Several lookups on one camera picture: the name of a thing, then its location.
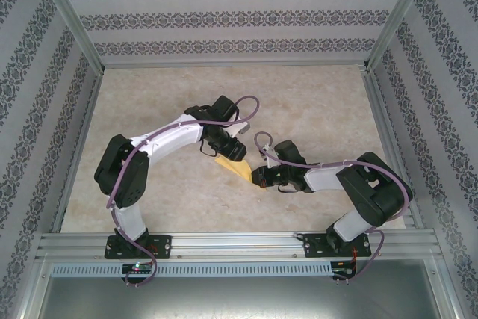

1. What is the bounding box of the yellow cloth square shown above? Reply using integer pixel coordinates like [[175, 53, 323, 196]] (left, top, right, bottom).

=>
[[214, 156, 270, 192]]

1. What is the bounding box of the grey sheet metal panel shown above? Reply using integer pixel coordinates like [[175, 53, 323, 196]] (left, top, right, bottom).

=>
[[22, 258, 462, 319]]

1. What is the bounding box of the small circuit board with pins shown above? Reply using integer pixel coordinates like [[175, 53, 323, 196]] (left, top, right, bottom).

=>
[[332, 262, 358, 279]]

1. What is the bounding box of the small circuit board green light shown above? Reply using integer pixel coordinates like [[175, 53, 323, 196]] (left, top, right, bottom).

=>
[[122, 263, 153, 274]]

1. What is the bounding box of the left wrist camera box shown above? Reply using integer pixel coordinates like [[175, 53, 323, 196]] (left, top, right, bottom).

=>
[[225, 122, 252, 137]]

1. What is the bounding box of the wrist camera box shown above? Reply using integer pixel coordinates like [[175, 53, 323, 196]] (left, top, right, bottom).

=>
[[225, 122, 252, 137], [261, 144, 278, 169]]

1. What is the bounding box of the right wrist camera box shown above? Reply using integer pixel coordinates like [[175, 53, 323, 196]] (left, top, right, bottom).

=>
[[261, 144, 278, 169]]

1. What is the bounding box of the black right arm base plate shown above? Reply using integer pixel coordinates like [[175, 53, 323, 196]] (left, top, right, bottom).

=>
[[302, 232, 373, 259]]

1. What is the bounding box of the aluminium mounting rail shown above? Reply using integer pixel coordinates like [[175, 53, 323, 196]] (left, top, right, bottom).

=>
[[35, 231, 444, 260]]

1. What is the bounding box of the slotted grey cable duct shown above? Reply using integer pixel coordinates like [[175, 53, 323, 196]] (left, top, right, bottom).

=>
[[50, 261, 333, 279]]

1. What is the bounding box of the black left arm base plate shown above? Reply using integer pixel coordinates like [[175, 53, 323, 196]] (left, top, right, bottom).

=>
[[104, 235, 173, 260]]

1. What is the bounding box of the aluminium frame post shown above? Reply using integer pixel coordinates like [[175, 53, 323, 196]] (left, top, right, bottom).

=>
[[31, 0, 106, 73], [362, 0, 437, 72]]

